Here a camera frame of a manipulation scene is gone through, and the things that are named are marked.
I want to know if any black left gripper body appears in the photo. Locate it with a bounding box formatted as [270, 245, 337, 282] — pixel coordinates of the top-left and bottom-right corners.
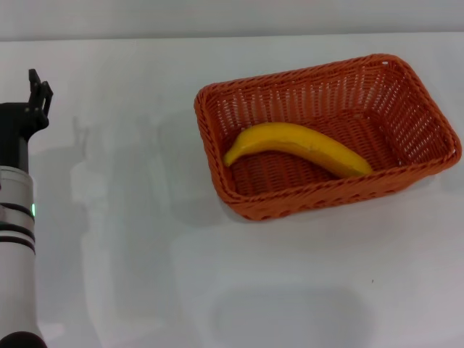
[0, 102, 50, 172]

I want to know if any yellow banana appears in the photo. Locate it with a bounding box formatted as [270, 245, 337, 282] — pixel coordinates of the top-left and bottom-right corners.
[223, 122, 374, 179]

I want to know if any orange woven plastic basket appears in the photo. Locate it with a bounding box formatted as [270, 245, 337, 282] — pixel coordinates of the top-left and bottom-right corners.
[194, 53, 463, 223]

